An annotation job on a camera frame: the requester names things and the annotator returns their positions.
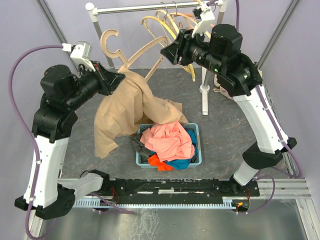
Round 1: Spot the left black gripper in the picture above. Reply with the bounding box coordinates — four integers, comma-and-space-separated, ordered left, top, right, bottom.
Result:
65, 59, 127, 110

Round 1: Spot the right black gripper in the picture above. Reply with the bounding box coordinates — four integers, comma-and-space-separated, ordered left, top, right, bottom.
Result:
159, 27, 224, 76

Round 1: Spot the yellow hanger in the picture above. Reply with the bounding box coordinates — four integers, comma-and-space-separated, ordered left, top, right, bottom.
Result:
155, 9, 196, 82

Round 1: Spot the beige hanger of beige shirt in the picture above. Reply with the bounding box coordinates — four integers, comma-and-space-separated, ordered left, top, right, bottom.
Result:
100, 29, 168, 70

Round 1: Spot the beige t shirt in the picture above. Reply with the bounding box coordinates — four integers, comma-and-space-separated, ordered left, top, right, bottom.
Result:
93, 66, 188, 159

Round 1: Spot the beige plastic hanger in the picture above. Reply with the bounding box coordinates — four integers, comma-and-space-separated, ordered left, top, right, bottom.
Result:
172, 0, 214, 28

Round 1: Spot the white hanger of grey shirt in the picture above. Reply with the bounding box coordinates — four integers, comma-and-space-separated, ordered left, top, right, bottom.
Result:
141, 1, 197, 82

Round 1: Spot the dark grey t shirt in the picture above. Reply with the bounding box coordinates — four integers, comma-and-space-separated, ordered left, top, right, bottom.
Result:
130, 133, 154, 164

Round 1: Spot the pink t shirt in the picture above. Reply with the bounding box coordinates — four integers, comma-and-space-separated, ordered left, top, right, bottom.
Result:
140, 121, 195, 162

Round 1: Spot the orange t shirt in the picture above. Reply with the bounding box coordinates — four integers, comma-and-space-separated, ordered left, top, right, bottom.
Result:
147, 153, 174, 172

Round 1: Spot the blue t shirt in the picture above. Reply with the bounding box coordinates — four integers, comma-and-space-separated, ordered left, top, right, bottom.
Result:
164, 128, 198, 170

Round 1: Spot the orange hanger of blue shirt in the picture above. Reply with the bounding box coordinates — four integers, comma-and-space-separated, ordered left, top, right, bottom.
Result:
177, 21, 194, 30

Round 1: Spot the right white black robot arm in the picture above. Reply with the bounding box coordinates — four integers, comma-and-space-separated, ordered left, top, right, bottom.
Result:
160, 24, 297, 196

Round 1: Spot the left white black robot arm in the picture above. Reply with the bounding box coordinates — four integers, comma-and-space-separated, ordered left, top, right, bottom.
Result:
14, 61, 126, 220

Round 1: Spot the cream garment on floor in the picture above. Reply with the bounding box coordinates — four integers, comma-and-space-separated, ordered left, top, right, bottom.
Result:
213, 75, 228, 94

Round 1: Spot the mauve clothes pile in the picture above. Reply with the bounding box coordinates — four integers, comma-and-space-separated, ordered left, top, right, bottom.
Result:
223, 91, 234, 101

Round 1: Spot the metal clothes rack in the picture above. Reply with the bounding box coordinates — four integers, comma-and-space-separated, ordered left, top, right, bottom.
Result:
84, 0, 229, 116

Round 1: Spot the light blue plastic basket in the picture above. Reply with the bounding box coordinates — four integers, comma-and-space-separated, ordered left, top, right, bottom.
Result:
135, 123, 202, 169

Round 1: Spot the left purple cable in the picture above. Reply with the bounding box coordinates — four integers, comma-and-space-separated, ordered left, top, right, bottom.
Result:
8, 44, 136, 240

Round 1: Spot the purple cable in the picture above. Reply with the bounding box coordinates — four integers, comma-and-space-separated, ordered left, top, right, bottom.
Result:
207, 0, 305, 215
8, 44, 136, 240

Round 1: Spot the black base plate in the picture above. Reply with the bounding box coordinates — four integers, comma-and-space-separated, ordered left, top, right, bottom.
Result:
88, 169, 260, 204

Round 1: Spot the light blue cable duct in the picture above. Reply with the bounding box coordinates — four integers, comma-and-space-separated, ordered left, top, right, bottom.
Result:
73, 196, 236, 210

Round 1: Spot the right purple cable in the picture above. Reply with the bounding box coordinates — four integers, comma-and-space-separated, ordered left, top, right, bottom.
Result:
207, 0, 305, 215

